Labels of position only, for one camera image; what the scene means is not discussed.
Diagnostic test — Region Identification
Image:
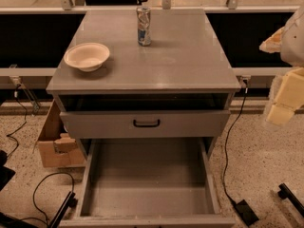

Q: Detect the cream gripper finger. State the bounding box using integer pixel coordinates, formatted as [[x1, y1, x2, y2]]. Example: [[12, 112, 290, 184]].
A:
[[259, 28, 284, 53], [266, 104, 295, 126]]

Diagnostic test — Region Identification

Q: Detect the grey drawer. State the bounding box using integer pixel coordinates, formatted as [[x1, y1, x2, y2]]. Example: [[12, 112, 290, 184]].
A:
[[60, 138, 235, 228], [60, 110, 230, 139]]

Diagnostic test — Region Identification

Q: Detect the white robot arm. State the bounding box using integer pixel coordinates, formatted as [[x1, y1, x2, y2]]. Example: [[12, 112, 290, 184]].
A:
[[259, 5, 304, 126]]

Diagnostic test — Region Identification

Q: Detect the grey drawer cabinet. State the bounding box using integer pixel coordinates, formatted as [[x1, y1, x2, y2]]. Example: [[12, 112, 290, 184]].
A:
[[47, 9, 240, 153]]

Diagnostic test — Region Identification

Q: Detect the grey top drawer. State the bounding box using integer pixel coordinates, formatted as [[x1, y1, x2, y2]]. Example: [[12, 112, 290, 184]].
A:
[[60, 110, 230, 139]]

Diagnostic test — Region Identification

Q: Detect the black right floor bar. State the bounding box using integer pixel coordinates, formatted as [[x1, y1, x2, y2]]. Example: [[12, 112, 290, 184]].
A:
[[277, 183, 304, 218]]

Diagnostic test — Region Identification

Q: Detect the black floor bar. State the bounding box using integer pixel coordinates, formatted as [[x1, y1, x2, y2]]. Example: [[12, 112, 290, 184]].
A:
[[47, 191, 78, 228], [277, 183, 304, 218]]

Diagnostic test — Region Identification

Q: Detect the black power adapter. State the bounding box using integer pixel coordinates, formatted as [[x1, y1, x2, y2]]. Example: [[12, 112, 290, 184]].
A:
[[234, 199, 259, 226]]

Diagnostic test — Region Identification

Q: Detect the crushed soda can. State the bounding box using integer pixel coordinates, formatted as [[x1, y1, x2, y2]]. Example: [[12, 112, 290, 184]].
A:
[[136, 7, 151, 47]]

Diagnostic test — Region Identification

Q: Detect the white bowl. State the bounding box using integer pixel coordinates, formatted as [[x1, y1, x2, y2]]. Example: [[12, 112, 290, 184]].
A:
[[64, 43, 110, 72]]

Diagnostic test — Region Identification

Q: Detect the cardboard box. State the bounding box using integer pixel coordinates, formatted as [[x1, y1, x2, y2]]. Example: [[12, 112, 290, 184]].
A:
[[37, 101, 86, 168]]

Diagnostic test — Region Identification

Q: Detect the black left floor bar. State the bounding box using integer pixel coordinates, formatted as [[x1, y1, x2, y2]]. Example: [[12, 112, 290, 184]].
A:
[[47, 191, 78, 228]]

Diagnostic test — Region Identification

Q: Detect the black object left edge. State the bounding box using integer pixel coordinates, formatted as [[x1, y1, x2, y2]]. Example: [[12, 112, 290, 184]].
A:
[[0, 150, 15, 191]]

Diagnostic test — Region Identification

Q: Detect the black right cable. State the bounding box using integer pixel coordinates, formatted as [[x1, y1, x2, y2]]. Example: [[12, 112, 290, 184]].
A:
[[221, 81, 249, 204]]

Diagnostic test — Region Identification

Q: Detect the black floor cable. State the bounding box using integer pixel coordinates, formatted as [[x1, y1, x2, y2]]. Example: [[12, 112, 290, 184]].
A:
[[18, 171, 76, 226]]

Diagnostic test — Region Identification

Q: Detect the black left wall cable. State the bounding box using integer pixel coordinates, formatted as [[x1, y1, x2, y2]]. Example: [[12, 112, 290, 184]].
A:
[[5, 83, 29, 160]]

